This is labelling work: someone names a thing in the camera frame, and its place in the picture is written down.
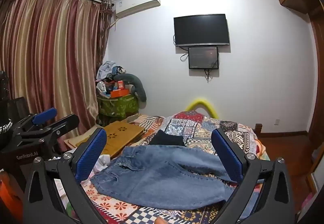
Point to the yellow foam tube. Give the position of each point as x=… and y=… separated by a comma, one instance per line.
x=202, y=102

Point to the white cloth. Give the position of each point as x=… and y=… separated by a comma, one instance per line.
x=102, y=162

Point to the pile of clothes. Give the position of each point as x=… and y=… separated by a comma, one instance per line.
x=108, y=69

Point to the orange cloth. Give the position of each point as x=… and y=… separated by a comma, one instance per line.
x=10, y=196

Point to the wooden bed frame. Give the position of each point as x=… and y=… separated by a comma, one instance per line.
x=258, y=131

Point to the grey tube pillow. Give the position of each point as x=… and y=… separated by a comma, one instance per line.
x=138, y=84

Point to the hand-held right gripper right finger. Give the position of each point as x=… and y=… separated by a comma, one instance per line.
x=227, y=156

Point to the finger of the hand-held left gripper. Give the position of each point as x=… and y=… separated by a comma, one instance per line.
x=64, y=122
x=45, y=115

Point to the folded black pants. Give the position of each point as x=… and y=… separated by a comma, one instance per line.
x=165, y=139

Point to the person's right hand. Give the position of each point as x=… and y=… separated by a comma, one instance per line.
x=160, y=221

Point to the black studded object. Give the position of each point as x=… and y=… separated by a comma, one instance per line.
x=4, y=102

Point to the black wall television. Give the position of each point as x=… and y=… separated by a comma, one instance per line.
x=201, y=29

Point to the small red box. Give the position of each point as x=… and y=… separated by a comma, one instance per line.
x=120, y=85

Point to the orange box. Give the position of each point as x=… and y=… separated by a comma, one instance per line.
x=119, y=93

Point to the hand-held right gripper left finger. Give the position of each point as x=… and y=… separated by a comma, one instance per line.
x=91, y=155

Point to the blue denim pants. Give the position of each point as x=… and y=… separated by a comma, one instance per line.
x=162, y=178

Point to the wooden lap table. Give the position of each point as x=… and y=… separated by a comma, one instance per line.
x=119, y=135

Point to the small black wall monitor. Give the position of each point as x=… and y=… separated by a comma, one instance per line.
x=203, y=57

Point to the striped red and gold curtain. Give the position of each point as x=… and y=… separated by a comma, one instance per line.
x=50, y=56

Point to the white air conditioner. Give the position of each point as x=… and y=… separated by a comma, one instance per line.
x=138, y=2

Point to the brown wooden door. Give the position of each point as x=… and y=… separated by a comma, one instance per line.
x=318, y=74

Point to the patchwork printed blanket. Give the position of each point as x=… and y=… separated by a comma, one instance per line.
x=192, y=125

